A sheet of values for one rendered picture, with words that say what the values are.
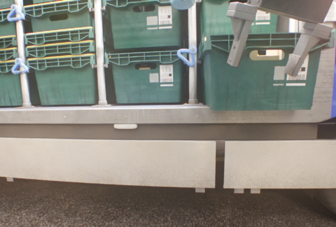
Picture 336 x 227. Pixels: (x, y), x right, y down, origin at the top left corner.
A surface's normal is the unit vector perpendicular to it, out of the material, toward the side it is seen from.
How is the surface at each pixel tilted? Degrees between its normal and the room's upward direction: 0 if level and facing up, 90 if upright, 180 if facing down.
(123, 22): 94
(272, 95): 98
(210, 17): 97
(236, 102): 94
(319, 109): 90
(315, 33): 113
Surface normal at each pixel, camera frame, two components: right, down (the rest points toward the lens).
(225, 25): -0.11, 0.25
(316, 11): 0.10, 0.51
